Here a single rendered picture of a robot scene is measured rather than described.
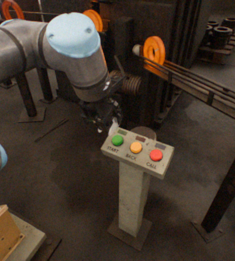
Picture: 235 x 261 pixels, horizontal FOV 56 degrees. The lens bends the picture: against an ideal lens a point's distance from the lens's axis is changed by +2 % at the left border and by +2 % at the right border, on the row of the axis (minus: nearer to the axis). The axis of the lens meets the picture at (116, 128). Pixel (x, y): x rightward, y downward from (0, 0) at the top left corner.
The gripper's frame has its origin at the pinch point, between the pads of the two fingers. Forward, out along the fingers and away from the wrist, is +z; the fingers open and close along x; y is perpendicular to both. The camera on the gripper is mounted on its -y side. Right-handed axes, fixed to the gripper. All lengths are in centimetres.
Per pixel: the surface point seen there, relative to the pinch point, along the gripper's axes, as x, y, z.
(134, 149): 6.9, 1.6, 9.4
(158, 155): 15.3, 0.6, 9.5
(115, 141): -0.8, 1.2, 9.3
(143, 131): 2.4, -14.1, 24.1
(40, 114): -106, -28, 81
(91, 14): -58, -76, 15
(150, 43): -12, -59, 15
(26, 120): -110, -18, 77
